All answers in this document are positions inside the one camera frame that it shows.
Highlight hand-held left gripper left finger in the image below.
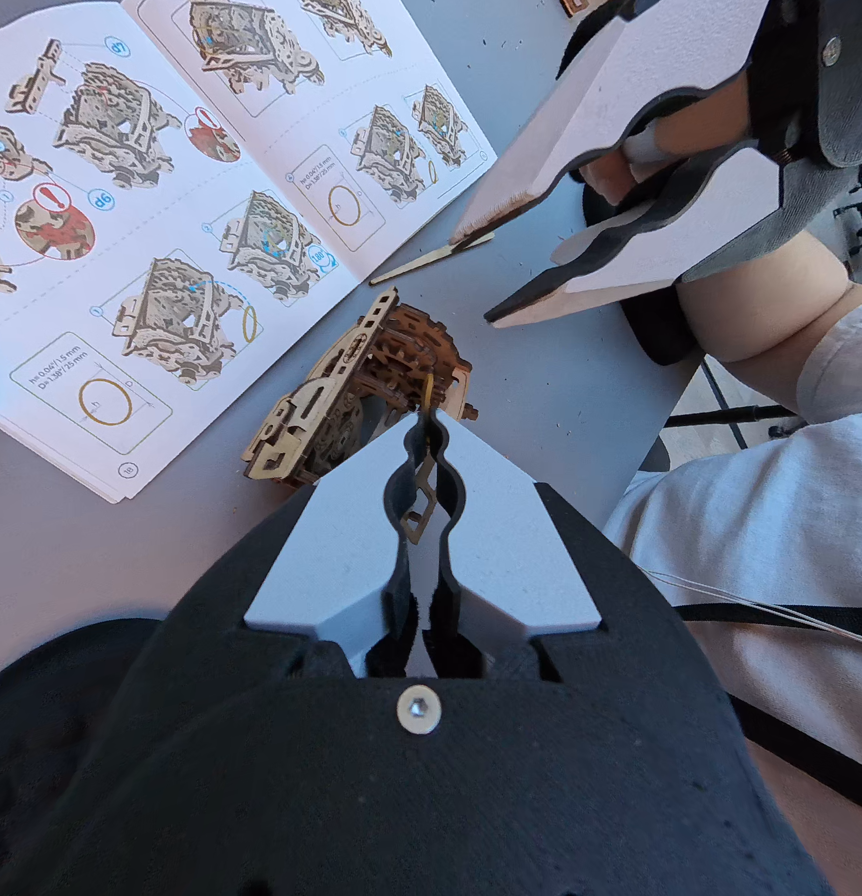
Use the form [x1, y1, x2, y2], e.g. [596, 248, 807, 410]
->
[244, 412, 432, 679]

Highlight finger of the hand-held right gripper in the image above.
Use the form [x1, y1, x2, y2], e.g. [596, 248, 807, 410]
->
[484, 146, 825, 330]
[448, 0, 769, 245]

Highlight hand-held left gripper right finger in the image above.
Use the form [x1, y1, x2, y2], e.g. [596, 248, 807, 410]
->
[425, 408, 604, 679]

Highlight wooden mechanical model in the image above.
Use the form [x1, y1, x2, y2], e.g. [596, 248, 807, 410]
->
[242, 286, 482, 546]

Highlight person's right forearm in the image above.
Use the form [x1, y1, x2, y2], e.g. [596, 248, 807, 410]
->
[674, 230, 857, 366]

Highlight person's right hand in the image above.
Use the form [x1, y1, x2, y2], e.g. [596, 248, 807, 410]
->
[583, 76, 759, 207]

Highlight black quilted wrist rest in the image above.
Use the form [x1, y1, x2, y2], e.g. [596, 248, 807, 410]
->
[581, 164, 705, 366]

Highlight black chair bases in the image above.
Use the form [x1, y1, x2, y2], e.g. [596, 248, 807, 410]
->
[833, 164, 862, 281]

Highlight black metal rod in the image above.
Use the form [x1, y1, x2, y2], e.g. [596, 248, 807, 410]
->
[665, 405, 806, 429]

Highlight white shirt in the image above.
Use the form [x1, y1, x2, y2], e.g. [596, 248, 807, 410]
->
[602, 294, 862, 774]

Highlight thin wooden stick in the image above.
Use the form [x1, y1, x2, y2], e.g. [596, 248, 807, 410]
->
[369, 232, 496, 287]

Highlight open instruction booklet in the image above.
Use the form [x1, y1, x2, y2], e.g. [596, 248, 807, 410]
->
[0, 0, 498, 505]

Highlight person's leg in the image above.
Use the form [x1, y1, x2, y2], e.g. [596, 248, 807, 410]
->
[746, 728, 862, 896]

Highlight black strap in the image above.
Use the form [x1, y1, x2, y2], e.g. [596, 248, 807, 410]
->
[672, 603, 862, 638]
[726, 694, 862, 819]

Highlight thin white cable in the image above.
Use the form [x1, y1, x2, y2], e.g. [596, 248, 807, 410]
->
[641, 568, 862, 648]

